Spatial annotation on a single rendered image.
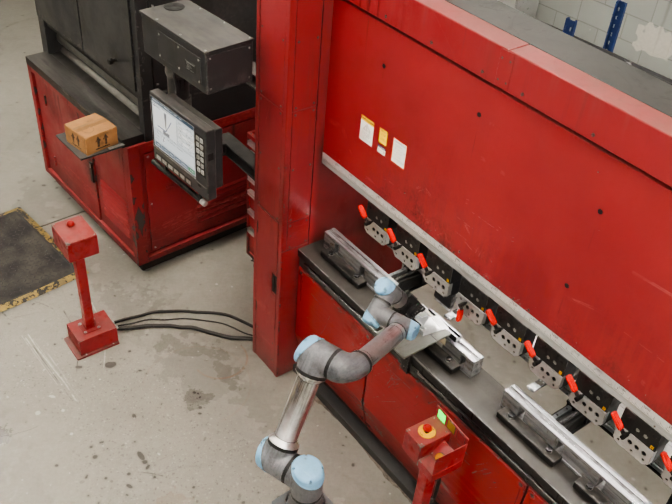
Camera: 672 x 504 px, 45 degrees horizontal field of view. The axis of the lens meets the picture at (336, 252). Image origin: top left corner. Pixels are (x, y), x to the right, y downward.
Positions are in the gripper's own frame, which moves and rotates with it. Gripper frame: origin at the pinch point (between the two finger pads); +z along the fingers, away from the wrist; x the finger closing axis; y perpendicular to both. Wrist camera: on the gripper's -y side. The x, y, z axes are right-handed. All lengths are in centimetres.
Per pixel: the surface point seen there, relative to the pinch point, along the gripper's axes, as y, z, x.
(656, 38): 275, 264, 238
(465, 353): 5.9, 15.3, -16.7
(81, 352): -155, 1, 139
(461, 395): -6.7, 17.3, -29.0
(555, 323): 40, -18, -53
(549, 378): 25, 0, -58
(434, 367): -8.1, 15.9, -11.2
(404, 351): -11.4, -3.2, -8.1
